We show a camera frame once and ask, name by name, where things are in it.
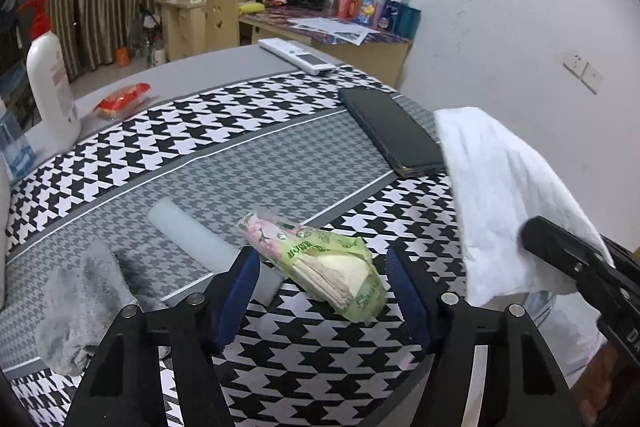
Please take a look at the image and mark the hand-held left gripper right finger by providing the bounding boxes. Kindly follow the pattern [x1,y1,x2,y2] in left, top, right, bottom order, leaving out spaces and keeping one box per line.
[385,239,583,427]

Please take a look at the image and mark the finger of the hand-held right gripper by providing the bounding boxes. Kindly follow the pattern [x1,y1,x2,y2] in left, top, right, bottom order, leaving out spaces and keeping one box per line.
[520,216,616,293]

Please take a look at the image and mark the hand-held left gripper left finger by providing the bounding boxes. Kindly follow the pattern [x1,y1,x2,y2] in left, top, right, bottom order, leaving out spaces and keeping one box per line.
[64,246,262,427]

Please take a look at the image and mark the white foam tube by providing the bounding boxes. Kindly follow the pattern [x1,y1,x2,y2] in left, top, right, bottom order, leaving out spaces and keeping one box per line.
[147,199,283,305]

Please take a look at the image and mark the white towel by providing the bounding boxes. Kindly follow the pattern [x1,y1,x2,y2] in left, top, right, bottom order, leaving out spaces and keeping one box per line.
[433,107,616,308]

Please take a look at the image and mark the green tissue packet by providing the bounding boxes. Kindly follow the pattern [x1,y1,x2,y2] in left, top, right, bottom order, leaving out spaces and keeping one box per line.
[237,208,387,323]

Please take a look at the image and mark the grey cloth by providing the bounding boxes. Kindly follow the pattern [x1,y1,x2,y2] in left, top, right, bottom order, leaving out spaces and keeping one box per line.
[34,241,168,377]

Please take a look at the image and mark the person's right hand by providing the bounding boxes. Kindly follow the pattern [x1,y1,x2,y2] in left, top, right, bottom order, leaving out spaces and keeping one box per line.
[572,339,621,425]

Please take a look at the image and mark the houndstooth table mat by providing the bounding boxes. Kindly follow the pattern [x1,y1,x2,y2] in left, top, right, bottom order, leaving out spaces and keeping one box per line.
[0,64,468,427]

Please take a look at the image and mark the black phone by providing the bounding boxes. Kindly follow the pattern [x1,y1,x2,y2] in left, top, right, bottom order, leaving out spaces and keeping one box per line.
[338,87,447,178]

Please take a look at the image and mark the red snack packet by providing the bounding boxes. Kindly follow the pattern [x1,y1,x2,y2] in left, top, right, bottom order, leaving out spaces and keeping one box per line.
[93,83,152,122]

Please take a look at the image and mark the wooden desk with patterned cover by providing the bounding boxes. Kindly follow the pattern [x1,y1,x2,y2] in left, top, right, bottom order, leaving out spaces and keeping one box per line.
[238,4,413,90]

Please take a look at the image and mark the white remote control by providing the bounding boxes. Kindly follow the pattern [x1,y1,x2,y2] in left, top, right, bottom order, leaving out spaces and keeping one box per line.
[258,38,337,76]

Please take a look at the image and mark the cluster of plastic bottles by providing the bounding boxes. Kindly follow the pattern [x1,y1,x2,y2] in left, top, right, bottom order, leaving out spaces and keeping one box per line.
[142,32,168,68]

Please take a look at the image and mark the blue plastic packet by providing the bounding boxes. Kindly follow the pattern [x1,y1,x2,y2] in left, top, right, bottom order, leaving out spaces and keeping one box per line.
[0,109,37,180]

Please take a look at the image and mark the white paper sheets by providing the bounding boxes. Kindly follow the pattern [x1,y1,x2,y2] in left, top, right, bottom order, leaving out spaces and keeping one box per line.
[287,17,383,46]

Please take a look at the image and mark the wooden desk with drawers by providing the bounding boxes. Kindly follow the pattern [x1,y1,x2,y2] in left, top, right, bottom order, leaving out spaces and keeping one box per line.
[154,0,261,62]

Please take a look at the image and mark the wooden chair with smiley cutout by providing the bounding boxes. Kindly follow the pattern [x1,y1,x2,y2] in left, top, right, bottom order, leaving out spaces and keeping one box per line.
[206,0,240,52]

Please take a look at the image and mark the white pump lotion bottle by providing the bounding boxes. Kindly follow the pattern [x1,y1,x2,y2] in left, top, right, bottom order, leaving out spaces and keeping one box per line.
[17,0,82,154]

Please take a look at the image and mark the row of toiletry bottles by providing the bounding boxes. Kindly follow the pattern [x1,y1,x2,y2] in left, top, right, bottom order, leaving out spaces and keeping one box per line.
[325,0,422,38]

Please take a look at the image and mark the white wall sockets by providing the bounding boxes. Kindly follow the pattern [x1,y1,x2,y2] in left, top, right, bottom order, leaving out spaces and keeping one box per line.
[563,49,604,95]

